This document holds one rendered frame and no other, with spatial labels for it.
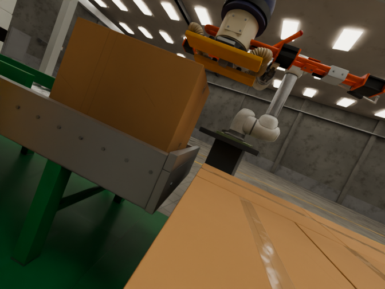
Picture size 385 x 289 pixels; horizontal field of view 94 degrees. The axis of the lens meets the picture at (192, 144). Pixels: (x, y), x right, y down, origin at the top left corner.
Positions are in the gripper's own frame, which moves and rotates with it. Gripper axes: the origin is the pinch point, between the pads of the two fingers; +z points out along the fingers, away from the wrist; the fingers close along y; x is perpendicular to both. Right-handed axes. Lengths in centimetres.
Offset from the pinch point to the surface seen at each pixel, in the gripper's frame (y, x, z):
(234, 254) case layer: 62, 0, 62
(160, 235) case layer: 62, 12, 67
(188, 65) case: 24.4, 32.7, 21.3
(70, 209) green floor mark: 117, 71, 1
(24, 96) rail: 59, 79, 37
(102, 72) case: 40, 66, 21
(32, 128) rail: 69, 71, 37
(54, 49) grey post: 22, 301, -158
